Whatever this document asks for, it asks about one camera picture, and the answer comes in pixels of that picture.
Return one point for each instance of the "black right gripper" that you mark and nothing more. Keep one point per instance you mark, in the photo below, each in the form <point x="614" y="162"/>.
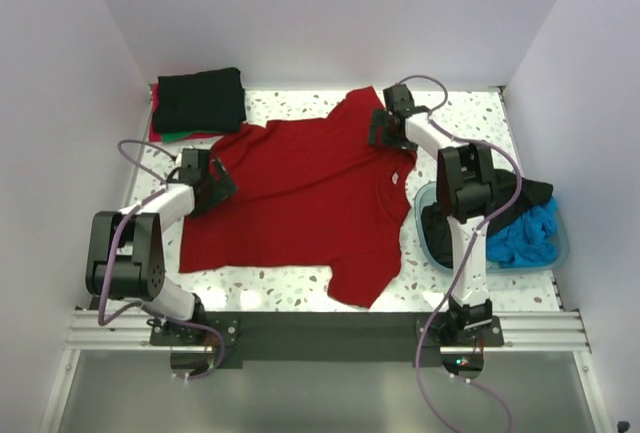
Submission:
<point x="380" y="119"/>

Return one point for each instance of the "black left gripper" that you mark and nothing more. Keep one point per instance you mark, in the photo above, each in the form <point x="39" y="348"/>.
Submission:
<point x="222" y="187"/>

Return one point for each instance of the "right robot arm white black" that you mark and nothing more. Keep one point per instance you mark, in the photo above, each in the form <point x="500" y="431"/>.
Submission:
<point x="466" y="190"/>

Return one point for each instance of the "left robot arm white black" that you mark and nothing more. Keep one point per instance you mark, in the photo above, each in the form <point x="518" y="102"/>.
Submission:
<point x="126" y="262"/>

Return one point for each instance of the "folded green t shirt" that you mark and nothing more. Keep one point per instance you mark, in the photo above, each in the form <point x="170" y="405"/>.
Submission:
<point x="169" y="138"/>

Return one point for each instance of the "folded black t shirt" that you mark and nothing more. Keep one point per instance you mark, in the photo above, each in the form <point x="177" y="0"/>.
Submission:
<point x="208" y="101"/>

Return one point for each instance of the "black t shirt in basket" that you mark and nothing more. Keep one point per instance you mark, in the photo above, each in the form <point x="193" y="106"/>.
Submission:
<point x="532" y="193"/>

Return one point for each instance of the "blue plastic basket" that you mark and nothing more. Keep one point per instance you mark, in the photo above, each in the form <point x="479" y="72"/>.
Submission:
<point x="560" y="248"/>

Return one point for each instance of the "blue t shirt in basket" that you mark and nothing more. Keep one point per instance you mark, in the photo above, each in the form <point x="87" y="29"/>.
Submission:
<point x="527" y="241"/>

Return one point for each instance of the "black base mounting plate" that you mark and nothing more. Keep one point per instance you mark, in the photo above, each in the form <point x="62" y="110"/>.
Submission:
<point x="317" y="337"/>

